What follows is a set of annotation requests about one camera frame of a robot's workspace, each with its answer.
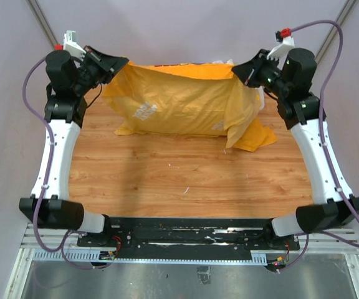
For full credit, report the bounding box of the purple cable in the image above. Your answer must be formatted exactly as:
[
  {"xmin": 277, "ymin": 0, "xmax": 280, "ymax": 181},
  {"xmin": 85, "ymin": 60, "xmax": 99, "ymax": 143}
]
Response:
[
  {"xmin": 22, "ymin": 55, "xmax": 118, "ymax": 270},
  {"xmin": 272, "ymin": 20, "xmax": 359, "ymax": 275}
]

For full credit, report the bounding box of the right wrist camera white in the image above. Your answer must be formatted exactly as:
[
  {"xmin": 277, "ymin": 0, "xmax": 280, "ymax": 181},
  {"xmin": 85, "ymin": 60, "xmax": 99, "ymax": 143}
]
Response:
[{"xmin": 267, "ymin": 28, "xmax": 295, "ymax": 60}]

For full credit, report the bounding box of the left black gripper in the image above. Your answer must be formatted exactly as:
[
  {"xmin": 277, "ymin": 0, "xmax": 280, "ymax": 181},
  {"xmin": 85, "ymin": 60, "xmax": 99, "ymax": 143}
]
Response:
[{"xmin": 72, "ymin": 45, "xmax": 129, "ymax": 95}]

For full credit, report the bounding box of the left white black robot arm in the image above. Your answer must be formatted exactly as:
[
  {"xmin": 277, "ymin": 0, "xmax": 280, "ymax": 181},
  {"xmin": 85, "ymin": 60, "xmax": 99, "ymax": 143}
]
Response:
[{"xmin": 19, "ymin": 46, "xmax": 129, "ymax": 247}]

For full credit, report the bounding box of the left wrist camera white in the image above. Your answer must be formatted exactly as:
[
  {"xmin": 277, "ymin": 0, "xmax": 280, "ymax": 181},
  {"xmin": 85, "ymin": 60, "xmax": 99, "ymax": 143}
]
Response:
[{"xmin": 54, "ymin": 30, "xmax": 86, "ymax": 60}]

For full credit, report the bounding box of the white printed cloth in bin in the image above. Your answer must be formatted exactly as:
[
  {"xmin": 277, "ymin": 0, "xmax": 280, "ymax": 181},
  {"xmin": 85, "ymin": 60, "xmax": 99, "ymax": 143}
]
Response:
[{"xmin": 213, "ymin": 59, "xmax": 235, "ymax": 65}]

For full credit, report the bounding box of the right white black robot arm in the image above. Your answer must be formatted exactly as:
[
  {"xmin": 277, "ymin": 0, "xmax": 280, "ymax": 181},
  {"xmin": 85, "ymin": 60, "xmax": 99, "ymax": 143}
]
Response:
[{"xmin": 232, "ymin": 48, "xmax": 359, "ymax": 249}]

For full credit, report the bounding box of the left aluminium frame post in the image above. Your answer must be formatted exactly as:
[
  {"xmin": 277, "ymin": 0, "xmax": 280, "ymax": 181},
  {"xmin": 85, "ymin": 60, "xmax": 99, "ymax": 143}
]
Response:
[{"xmin": 26, "ymin": 0, "xmax": 59, "ymax": 48}]

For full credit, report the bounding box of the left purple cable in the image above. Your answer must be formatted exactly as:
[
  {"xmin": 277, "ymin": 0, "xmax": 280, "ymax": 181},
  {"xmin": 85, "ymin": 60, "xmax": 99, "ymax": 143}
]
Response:
[{"xmin": 22, "ymin": 55, "xmax": 118, "ymax": 270}]

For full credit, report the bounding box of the translucent plastic bin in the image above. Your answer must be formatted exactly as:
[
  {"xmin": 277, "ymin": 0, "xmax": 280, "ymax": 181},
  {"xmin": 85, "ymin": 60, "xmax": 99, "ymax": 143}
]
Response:
[{"xmin": 256, "ymin": 87, "xmax": 265, "ymax": 110}]

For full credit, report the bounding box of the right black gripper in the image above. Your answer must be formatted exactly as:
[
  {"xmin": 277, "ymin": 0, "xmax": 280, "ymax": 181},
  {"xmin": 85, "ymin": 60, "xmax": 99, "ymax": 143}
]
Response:
[{"xmin": 231, "ymin": 49, "xmax": 290, "ymax": 98}]

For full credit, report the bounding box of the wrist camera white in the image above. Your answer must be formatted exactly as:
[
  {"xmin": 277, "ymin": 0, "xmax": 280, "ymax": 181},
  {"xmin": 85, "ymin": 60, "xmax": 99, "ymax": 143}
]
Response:
[
  {"xmin": 54, "ymin": 30, "xmax": 86, "ymax": 60},
  {"xmin": 267, "ymin": 28, "xmax": 295, "ymax": 60}
]

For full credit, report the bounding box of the grey slotted cable duct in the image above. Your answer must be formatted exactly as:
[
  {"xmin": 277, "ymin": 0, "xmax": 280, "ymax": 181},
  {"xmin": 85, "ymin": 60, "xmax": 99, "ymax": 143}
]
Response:
[{"xmin": 31, "ymin": 249, "xmax": 267, "ymax": 266}]

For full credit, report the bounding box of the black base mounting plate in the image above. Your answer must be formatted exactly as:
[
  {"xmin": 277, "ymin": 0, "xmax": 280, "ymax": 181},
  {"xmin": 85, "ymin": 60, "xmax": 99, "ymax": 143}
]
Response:
[{"xmin": 77, "ymin": 217, "xmax": 300, "ymax": 262}]

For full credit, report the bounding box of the aluminium frame post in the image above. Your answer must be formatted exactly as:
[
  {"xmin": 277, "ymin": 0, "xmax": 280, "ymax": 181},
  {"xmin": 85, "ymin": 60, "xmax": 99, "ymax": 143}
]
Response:
[
  {"xmin": 26, "ymin": 0, "xmax": 59, "ymax": 48},
  {"xmin": 315, "ymin": 0, "xmax": 359, "ymax": 64}
]

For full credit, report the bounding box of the right aluminium frame post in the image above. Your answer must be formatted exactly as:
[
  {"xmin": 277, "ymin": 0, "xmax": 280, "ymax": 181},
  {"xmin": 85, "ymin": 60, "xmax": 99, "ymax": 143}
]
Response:
[{"xmin": 315, "ymin": 0, "xmax": 359, "ymax": 64}]

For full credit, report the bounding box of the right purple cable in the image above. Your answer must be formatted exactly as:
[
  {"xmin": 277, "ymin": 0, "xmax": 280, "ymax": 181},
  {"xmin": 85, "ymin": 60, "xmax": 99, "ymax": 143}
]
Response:
[{"xmin": 272, "ymin": 20, "xmax": 359, "ymax": 275}]

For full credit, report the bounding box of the yellow pillowcase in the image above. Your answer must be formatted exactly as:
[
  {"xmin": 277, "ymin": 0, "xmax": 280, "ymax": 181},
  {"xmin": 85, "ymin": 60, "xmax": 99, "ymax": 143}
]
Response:
[{"xmin": 103, "ymin": 62, "xmax": 277, "ymax": 152}]

